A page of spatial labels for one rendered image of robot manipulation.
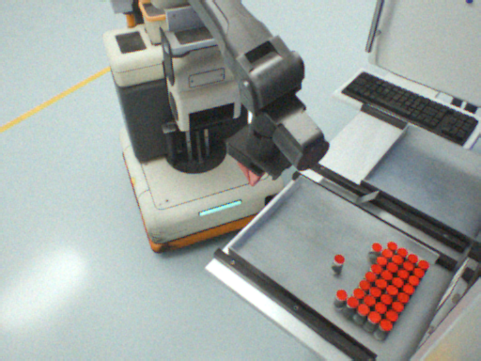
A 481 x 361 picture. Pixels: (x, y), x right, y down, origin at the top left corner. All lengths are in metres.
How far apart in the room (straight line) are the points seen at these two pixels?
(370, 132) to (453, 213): 0.31
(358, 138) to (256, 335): 0.93
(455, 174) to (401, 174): 0.13
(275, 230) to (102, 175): 1.53
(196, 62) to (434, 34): 0.74
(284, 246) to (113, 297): 1.13
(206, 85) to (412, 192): 0.74
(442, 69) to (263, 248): 0.89
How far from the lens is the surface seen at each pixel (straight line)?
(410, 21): 1.51
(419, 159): 1.18
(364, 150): 1.16
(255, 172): 0.69
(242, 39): 0.58
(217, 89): 1.44
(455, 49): 1.50
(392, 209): 1.02
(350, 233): 0.97
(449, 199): 1.11
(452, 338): 0.55
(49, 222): 2.24
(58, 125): 2.74
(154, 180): 1.88
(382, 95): 1.45
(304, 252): 0.92
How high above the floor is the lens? 1.66
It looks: 48 degrees down
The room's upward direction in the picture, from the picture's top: straight up
